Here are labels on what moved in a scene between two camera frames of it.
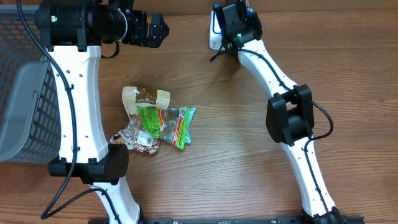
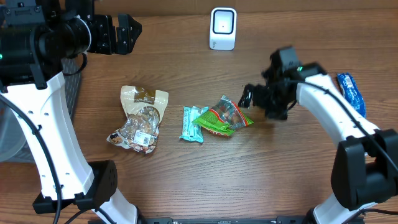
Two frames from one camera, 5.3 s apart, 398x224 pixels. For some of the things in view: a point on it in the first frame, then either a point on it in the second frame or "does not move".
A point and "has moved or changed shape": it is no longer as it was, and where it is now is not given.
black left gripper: [140, 37] → [109, 44]
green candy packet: [168, 125] → [223, 117]
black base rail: [254, 220] does not move
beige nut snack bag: [135, 134] does not move
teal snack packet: [191, 112] has moved or changed shape
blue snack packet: [249, 12] → [351, 93]
